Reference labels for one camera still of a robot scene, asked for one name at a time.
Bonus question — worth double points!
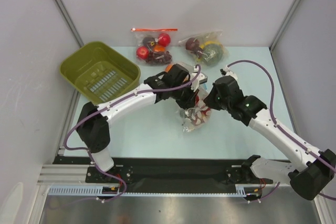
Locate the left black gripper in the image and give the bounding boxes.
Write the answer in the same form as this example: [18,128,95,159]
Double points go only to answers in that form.
[170,80,198,110]

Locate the polka dot strawberry bag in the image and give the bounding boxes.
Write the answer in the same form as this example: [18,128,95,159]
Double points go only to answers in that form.
[179,88,212,132]

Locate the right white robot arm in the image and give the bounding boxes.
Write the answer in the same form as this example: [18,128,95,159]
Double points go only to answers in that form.
[204,76,335,200]

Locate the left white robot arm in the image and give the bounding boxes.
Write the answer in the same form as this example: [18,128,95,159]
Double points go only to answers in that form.
[76,63,207,182]

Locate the clear bag with melon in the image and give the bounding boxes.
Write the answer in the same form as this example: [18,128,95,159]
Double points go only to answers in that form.
[178,30,229,67]

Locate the red zip fruit bag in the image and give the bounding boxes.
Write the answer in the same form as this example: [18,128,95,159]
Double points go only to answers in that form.
[131,27,178,66]

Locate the olive green plastic basket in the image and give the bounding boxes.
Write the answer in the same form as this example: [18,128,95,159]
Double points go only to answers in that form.
[59,41,141,105]

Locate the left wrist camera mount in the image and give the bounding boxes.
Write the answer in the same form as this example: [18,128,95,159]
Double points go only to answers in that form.
[190,67,208,91]

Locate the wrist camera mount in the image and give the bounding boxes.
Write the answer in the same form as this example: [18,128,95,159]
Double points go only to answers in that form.
[220,66,238,81]
[190,67,208,91]

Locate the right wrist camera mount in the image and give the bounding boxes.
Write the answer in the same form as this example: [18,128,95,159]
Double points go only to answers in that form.
[220,66,238,81]

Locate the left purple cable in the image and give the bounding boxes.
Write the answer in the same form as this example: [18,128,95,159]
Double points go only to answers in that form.
[64,63,203,205]

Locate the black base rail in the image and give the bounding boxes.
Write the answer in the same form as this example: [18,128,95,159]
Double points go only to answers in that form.
[53,156,274,194]

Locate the white cable duct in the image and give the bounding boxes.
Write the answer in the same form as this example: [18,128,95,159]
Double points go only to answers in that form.
[48,184,275,197]

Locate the aluminium frame post right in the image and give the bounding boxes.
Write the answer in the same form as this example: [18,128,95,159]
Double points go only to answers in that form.
[269,0,303,53]

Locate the aluminium frame post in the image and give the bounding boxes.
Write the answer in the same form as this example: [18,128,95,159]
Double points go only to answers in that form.
[269,0,303,53]
[53,0,85,48]

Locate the aluminium frame post left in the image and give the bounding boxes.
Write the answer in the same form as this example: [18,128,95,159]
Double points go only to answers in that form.
[53,0,85,48]

